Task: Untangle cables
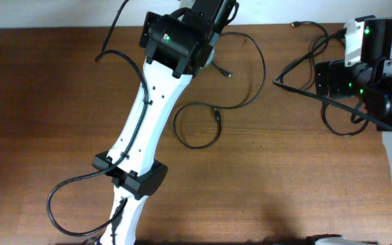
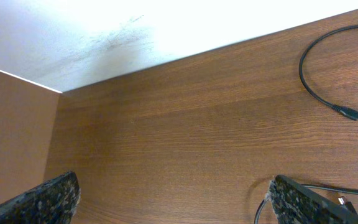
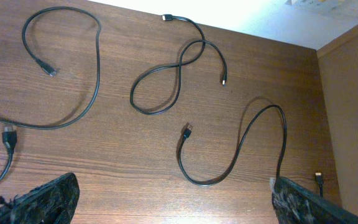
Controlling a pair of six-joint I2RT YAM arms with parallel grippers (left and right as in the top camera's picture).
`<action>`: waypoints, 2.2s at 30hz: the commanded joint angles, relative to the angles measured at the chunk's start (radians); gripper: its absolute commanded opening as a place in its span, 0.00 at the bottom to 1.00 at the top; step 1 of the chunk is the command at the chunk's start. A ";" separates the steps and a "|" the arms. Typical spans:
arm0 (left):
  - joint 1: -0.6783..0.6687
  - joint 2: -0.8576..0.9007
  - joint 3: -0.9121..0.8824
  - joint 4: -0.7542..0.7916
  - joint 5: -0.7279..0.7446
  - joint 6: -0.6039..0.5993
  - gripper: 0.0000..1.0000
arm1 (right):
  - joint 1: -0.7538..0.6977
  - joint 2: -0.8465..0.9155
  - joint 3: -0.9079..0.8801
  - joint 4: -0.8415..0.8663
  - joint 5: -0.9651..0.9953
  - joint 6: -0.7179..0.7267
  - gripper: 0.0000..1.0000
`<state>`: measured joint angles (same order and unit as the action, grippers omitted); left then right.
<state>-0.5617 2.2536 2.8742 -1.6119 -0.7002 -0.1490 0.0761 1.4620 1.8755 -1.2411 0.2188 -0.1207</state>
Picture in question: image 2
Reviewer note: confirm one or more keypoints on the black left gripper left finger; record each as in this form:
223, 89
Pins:
54, 201

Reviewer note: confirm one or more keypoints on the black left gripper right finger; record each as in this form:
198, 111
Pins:
293, 202

